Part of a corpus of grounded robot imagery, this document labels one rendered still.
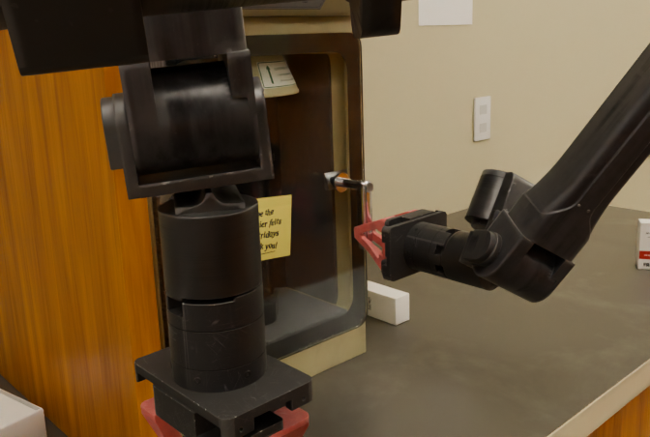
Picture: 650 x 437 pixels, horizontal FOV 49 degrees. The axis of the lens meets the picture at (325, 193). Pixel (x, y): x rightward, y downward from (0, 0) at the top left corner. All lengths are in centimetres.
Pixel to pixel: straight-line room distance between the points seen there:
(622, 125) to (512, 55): 136
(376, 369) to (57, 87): 55
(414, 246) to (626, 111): 28
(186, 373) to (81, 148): 33
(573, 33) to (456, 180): 68
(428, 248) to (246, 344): 42
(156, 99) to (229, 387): 17
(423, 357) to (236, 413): 65
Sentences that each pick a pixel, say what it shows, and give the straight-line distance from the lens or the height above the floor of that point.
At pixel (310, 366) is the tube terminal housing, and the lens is 97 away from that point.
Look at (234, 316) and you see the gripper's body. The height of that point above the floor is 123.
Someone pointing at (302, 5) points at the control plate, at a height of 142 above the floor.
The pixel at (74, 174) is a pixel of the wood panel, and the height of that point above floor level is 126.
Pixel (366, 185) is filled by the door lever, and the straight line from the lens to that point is 88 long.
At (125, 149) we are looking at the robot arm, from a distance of 39.
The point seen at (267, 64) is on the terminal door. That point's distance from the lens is 83.
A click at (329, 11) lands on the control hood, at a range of 87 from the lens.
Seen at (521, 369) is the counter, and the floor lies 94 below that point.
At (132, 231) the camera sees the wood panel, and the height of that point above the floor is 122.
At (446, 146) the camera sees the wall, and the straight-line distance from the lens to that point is 181.
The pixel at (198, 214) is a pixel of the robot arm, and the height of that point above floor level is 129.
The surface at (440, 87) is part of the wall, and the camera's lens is 178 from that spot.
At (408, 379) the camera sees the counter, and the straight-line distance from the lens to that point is 97.
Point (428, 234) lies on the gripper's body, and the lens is 81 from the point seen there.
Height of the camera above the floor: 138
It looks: 12 degrees down
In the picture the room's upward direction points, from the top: 2 degrees counter-clockwise
